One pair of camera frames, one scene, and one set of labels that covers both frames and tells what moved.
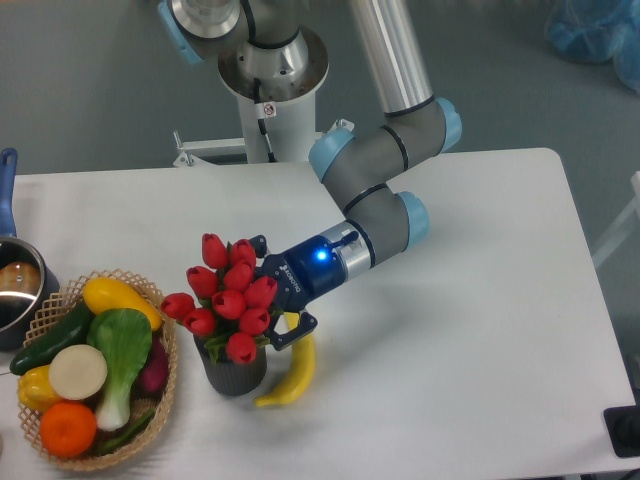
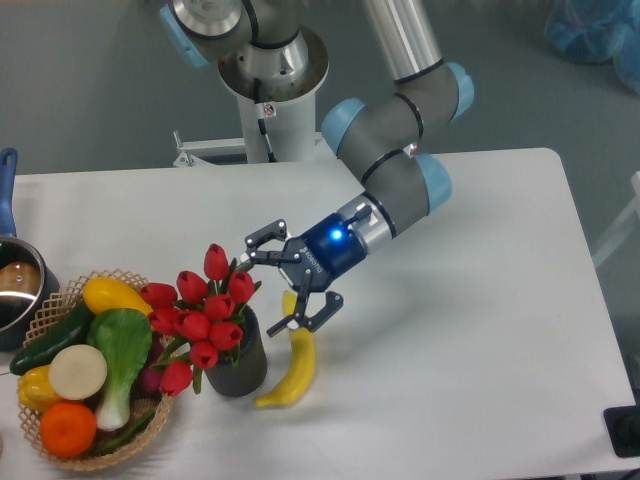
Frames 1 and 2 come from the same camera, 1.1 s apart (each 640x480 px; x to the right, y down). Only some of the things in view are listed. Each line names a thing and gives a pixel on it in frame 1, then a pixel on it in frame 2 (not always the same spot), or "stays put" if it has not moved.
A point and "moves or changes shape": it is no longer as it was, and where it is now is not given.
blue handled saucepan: x=27 y=277 stays put
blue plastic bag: x=591 y=31 stays put
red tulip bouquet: x=230 y=307 moves or changes shape
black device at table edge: x=623 y=426 stays put
